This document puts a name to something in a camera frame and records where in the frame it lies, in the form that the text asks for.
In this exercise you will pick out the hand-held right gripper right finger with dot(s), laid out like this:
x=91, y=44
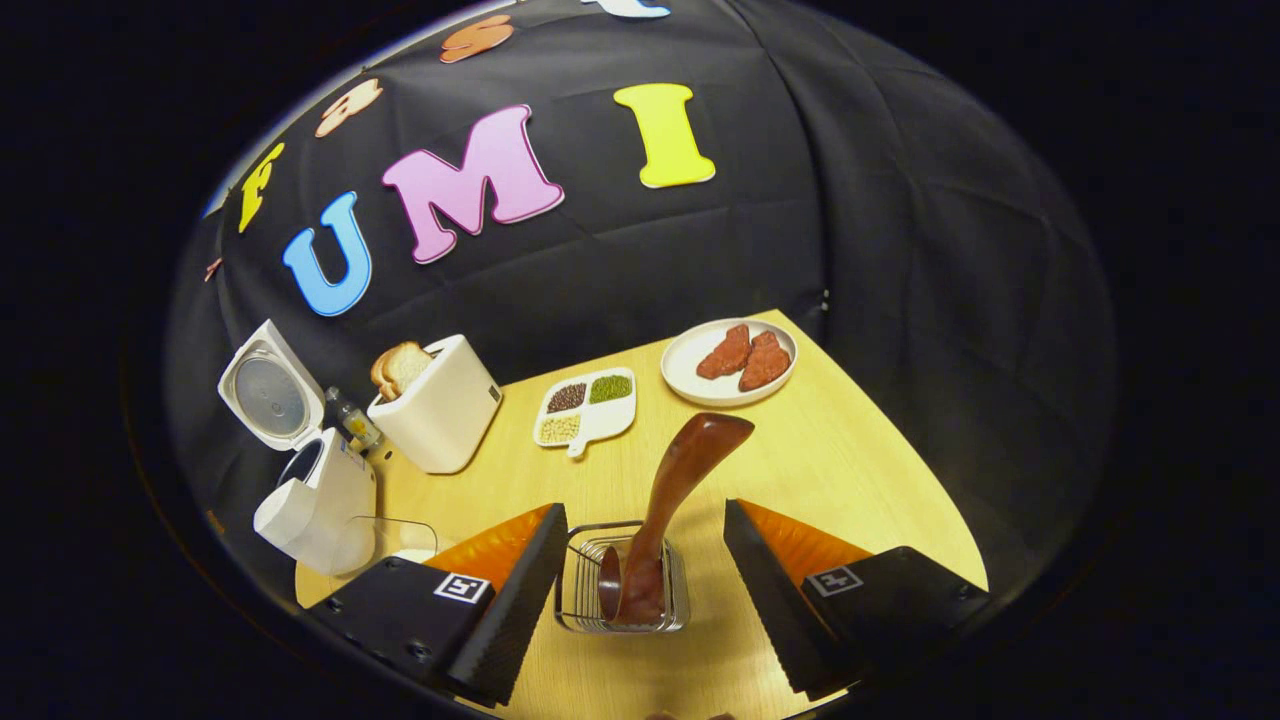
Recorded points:
x=775, y=605

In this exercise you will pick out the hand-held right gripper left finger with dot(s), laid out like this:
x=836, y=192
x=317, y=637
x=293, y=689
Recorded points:
x=510, y=610

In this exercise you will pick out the clear box of rice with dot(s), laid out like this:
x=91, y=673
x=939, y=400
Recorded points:
x=412, y=554

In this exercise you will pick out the brown wooden spoon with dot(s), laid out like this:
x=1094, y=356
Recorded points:
x=680, y=470

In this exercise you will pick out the white rice cooker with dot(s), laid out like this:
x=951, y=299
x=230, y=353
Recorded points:
x=330, y=500

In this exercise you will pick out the white toaster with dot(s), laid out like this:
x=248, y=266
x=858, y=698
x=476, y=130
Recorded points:
x=440, y=410

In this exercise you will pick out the white divided bean dish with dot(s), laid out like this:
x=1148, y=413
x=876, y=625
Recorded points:
x=588, y=410

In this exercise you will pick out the white round plate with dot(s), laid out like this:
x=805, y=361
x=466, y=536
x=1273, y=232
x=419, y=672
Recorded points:
x=685, y=385

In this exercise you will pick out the red meat piece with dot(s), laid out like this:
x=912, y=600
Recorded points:
x=765, y=362
x=725, y=355

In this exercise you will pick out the small glass bottle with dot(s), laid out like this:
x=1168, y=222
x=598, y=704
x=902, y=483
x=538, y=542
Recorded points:
x=355, y=420

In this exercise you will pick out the toast bread slice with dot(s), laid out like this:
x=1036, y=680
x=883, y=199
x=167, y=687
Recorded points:
x=408, y=365
x=379, y=375

